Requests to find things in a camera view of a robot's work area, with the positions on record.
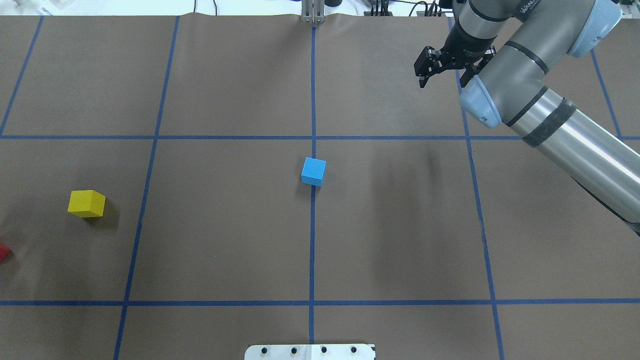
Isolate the yellow wooden cube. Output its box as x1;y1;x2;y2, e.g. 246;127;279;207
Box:
67;189;106;218

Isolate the blue wooden cube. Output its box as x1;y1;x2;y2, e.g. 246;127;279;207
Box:
301;157;327;187

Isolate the red wooden cube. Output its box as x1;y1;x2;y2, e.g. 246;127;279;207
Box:
0;242;12;262

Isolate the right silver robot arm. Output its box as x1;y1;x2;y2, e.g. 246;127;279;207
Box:
413;0;640;233

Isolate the white camera mast base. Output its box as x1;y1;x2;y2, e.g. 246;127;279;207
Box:
244;343;377;360

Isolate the aluminium frame post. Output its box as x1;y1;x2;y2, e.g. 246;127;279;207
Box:
300;0;326;25

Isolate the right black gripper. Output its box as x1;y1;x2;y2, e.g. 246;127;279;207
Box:
413;46;496;89

